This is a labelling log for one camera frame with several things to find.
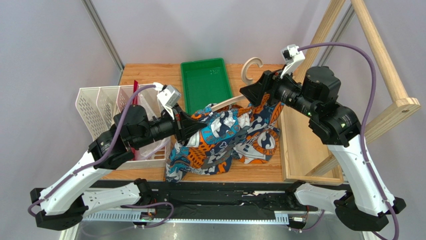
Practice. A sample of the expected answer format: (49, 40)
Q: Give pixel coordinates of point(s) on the white file organizer rack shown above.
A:
(98, 105)

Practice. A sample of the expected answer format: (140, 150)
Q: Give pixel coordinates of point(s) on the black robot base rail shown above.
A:
(220, 200)

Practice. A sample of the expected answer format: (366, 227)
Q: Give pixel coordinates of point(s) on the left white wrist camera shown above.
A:
(167, 97)

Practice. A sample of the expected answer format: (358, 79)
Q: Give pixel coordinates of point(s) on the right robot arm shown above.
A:
(366, 206)

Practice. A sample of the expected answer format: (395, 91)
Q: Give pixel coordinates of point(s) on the green plastic tray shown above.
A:
(204, 82)

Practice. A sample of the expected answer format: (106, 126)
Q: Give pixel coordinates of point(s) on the red folder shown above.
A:
(135, 102)

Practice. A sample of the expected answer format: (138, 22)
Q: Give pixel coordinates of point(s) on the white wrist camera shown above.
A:
(293, 58)
(167, 97)

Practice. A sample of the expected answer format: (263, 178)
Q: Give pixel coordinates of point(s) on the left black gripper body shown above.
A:
(178, 123)

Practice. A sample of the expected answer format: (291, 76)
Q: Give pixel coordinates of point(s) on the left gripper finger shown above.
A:
(187, 121)
(193, 139)

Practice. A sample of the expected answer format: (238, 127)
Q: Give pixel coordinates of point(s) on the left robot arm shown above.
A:
(65, 203)

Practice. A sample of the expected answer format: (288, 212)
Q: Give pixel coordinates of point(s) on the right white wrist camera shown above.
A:
(293, 58)

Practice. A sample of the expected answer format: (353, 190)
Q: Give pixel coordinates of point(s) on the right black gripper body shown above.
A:
(267, 86)

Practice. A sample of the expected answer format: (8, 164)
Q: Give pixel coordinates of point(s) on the colourful patterned shorts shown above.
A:
(233, 133)

